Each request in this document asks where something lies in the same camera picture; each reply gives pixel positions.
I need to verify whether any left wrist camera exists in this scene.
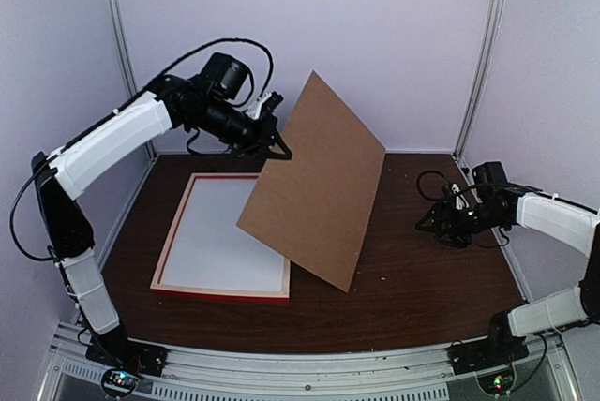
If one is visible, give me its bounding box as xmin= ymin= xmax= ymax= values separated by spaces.
xmin=200 ymin=52 xmax=250 ymax=100

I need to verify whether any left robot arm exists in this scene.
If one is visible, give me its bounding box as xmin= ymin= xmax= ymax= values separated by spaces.
xmin=32 ymin=75 xmax=292 ymax=367

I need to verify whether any aluminium corner post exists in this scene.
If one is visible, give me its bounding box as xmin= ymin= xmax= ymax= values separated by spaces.
xmin=97 ymin=0 xmax=158 ymax=158
xmin=453 ymin=0 xmax=505 ymax=161

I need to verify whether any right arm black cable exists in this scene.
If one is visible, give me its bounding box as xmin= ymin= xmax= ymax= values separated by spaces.
xmin=416 ymin=170 xmax=474 ymax=208

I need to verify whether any circuit board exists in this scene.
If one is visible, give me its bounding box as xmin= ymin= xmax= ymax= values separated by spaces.
xmin=100 ymin=368 xmax=140 ymax=397
xmin=476 ymin=370 xmax=516 ymax=397

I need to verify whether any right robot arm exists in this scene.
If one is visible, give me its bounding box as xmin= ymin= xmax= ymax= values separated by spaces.
xmin=415 ymin=183 xmax=599 ymax=365

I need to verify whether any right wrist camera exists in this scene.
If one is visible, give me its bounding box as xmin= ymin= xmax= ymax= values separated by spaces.
xmin=472 ymin=161 xmax=508 ymax=188

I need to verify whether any white mat board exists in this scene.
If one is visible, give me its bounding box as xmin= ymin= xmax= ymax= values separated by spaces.
xmin=157 ymin=177 xmax=288 ymax=295

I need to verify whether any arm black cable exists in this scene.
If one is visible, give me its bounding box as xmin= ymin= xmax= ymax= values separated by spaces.
xmin=416 ymin=170 xmax=474 ymax=208
xmin=8 ymin=36 xmax=276 ymax=264

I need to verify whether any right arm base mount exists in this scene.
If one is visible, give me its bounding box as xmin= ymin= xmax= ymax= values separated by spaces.
xmin=448 ymin=316 xmax=529 ymax=375

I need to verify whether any aluminium front rail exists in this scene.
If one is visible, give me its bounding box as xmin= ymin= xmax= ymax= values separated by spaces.
xmin=39 ymin=311 xmax=576 ymax=401

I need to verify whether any brown backing board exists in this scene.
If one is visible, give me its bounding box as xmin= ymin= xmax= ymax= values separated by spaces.
xmin=237 ymin=72 xmax=385 ymax=292

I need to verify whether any right circuit board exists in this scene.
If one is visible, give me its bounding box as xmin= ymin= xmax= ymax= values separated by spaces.
xmin=476 ymin=370 xmax=516 ymax=397

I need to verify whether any left circuit board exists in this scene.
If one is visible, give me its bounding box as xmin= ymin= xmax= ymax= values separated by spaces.
xmin=100 ymin=368 xmax=140 ymax=397

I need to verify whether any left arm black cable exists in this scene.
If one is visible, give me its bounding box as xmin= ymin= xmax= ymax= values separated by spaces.
xmin=8 ymin=36 xmax=276 ymax=264

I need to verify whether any left aluminium corner post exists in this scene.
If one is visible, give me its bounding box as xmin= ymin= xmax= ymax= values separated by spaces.
xmin=97 ymin=0 xmax=158 ymax=158

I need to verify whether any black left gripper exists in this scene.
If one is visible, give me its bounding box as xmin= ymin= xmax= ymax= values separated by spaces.
xmin=188 ymin=95 xmax=293 ymax=161

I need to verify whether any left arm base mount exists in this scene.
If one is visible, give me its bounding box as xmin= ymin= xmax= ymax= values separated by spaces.
xmin=85 ymin=324 xmax=168 ymax=377

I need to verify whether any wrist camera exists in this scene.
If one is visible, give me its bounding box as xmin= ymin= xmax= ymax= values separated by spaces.
xmin=200 ymin=52 xmax=250 ymax=100
xmin=472 ymin=161 xmax=508 ymax=188

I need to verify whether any red wooden picture frame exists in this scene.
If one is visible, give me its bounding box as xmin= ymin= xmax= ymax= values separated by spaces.
xmin=149 ymin=172 xmax=292 ymax=306

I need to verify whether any right aluminium corner post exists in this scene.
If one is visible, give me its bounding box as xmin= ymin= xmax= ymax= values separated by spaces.
xmin=453 ymin=0 xmax=505 ymax=161

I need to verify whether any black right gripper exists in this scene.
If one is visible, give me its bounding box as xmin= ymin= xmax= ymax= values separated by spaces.
xmin=415 ymin=200 xmax=506 ymax=248

